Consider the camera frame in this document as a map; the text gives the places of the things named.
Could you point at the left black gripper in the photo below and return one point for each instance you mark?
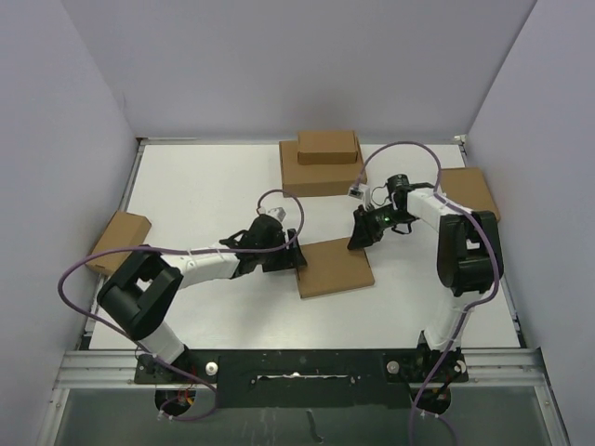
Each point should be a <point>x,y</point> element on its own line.
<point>289,257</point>

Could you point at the small closed cardboard box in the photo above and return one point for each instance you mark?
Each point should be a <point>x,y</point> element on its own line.
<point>327,147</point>

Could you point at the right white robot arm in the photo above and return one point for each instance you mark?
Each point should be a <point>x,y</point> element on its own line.
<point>469,261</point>

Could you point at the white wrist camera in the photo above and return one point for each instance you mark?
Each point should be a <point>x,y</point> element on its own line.
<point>277,213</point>
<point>362,193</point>

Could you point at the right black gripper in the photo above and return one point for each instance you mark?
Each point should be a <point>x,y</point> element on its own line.
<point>364,233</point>

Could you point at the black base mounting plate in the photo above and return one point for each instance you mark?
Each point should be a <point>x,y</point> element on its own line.
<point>307,378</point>

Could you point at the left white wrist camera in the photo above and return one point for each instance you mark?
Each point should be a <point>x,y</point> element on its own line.
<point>277,213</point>

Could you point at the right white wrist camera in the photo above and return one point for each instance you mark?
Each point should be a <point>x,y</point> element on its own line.
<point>362,193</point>

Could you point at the large closed cardboard box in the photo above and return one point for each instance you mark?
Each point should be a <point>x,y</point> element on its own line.
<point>315,180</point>

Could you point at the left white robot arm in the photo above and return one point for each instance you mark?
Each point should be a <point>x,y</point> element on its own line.
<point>139,294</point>

